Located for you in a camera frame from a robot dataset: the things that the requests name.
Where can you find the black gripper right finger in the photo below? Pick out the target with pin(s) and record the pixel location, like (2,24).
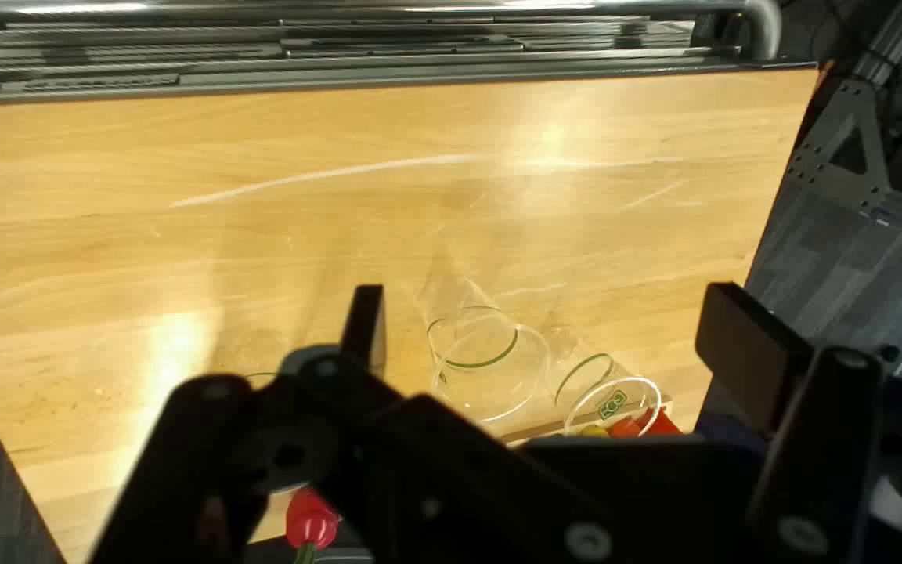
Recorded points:
(752,359)

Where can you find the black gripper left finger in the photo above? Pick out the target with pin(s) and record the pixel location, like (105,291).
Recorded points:
(365,328)

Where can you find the clear plastic cup green band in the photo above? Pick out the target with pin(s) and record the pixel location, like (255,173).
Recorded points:
(485,361)

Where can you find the metal cart drawer handle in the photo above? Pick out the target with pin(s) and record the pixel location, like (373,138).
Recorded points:
(528,24)

